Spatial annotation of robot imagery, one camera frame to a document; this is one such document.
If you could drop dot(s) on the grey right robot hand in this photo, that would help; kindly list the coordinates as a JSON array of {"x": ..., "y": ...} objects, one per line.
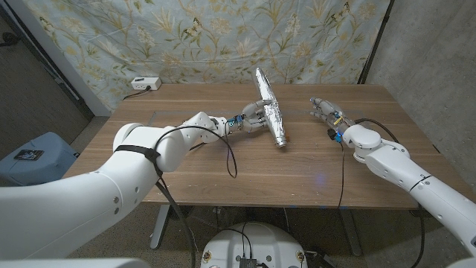
[{"x": 331, "y": 113}]

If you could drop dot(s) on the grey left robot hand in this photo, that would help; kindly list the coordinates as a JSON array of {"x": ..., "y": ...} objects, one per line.
[{"x": 254, "y": 117}]

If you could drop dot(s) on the aluminum foil roll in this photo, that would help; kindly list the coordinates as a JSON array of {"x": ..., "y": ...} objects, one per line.
[{"x": 266, "y": 85}]

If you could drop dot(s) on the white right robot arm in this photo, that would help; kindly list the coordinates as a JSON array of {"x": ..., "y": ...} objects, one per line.
[{"x": 409, "y": 171}]

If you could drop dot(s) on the white robot shoulder cover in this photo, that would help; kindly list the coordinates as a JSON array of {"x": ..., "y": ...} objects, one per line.
[{"x": 74, "y": 263}]

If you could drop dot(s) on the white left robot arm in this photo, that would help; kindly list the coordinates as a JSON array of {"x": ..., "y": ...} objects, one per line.
[{"x": 74, "y": 212}]

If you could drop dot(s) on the floral printed backdrop cloth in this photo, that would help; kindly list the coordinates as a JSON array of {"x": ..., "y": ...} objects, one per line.
[{"x": 223, "y": 37}]

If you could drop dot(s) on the white power strip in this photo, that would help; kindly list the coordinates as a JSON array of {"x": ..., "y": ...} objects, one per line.
[{"x": 143, "y": 82}]

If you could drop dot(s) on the grey metal table leg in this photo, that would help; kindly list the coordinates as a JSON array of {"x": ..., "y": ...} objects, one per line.
[
  {"x": 351, "y": 234},
  {"x": 160, "y": 227}
]

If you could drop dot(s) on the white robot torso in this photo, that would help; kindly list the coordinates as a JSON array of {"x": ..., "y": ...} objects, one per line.
[{"x": 256, "y": 242}]

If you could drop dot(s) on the black hub on torso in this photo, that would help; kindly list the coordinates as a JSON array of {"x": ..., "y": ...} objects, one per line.
[{"x": 248, "y": 263}]

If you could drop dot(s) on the blue grey storage bin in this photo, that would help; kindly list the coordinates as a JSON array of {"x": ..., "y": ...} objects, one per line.
[{"x": 48, "y": 145}]

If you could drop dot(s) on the black card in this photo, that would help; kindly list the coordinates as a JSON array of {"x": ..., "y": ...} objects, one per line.
[{"x": 29, "y": 155}]

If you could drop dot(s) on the black round knob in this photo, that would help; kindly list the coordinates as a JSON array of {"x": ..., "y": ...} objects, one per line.
[{"x": 9, "y": 38}]

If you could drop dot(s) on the black backdrop frame pole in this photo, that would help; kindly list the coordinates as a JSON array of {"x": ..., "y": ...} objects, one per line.
[{"x": 375, "y": 44}]

